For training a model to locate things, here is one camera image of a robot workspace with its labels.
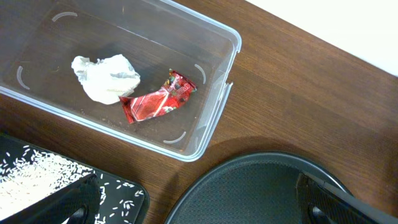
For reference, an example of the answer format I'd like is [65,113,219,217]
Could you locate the black rectangular tray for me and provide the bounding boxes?
[0,133,150,224]

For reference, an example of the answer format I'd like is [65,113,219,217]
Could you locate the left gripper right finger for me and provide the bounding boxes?
[296,172,397,224]

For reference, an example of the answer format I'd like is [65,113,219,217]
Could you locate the pile of rice grains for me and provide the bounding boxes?
[0,144,146,224]

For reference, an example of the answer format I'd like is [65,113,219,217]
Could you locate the round black serving tray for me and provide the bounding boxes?
[165,152,349,224]

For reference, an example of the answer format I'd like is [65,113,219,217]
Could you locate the red snack wrapper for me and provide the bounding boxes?
[119,69,197,124]

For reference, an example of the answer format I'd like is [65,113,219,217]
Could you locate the clear plastic bin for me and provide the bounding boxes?
[1,0,242,162]

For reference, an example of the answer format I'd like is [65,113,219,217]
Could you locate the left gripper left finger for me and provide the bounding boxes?
[1,174,101,224]

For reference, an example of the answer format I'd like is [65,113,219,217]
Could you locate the white tissue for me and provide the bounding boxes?
[71,54,141,105]

